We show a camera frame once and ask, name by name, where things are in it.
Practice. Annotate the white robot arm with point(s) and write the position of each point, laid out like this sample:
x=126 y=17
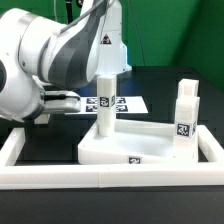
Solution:
x=42 y=62

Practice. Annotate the white U-shaped boundary frame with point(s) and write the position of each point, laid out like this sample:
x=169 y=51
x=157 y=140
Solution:
x=12 y=176

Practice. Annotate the black camera stand pole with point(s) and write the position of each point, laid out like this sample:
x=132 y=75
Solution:
x=69 y=10

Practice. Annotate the white desk tabletop tray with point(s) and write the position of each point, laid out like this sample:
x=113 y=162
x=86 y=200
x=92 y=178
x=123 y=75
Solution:
x=138 y=142

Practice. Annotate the fiducial marker base plate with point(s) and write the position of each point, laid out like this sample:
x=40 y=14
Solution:
x=124 y=104

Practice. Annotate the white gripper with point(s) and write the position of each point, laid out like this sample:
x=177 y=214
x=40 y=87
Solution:
x=60 y=102

